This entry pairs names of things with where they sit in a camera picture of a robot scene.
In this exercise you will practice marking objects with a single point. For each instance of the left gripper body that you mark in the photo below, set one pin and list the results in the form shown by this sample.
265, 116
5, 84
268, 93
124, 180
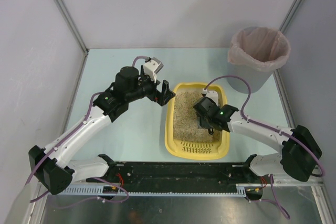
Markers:
159, 94

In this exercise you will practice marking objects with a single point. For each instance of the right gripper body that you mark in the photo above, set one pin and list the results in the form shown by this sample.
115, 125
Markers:
205, 120

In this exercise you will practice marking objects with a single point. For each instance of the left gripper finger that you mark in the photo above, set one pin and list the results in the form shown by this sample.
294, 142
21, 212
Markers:
164, 98
164, 88

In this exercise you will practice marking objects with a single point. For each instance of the black litter scoop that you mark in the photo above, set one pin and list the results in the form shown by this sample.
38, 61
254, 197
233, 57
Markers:
203, 124

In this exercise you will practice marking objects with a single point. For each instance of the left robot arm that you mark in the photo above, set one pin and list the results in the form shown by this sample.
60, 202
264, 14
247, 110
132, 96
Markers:
53, 165

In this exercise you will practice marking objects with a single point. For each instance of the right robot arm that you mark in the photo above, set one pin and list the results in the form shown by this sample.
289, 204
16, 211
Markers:
296, 151

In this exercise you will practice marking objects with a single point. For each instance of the beige cat litter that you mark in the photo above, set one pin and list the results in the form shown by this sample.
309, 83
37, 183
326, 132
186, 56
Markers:
185, 123

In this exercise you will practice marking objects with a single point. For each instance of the yellow litter box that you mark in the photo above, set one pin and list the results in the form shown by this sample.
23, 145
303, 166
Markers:
192, 150

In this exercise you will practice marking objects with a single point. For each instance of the grey trash bin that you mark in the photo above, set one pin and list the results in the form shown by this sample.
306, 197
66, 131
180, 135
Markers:
255, 79

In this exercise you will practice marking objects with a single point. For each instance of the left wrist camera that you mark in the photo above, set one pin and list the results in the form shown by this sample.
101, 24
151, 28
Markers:
152, 68

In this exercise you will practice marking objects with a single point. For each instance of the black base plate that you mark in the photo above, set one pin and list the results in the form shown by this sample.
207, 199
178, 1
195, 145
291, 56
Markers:
185, 177

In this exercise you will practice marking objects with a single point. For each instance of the grey slotted cable duct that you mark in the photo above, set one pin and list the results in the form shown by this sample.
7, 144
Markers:
107, 190

